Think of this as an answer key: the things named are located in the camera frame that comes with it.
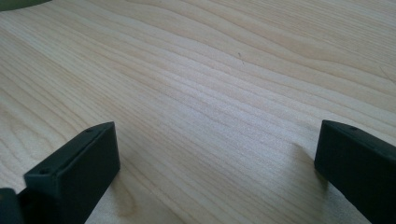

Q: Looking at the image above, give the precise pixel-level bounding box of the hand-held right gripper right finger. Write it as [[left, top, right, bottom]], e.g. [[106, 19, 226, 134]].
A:
[[314, 119, 396, 224]]

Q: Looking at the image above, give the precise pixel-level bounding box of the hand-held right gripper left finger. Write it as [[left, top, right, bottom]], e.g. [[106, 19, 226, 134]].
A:
[[18, 121, 121, 224]]

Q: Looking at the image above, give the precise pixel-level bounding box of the grey-green plastic waste bin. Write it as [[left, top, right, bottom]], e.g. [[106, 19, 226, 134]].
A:
[[0, 0, 52, 12]]

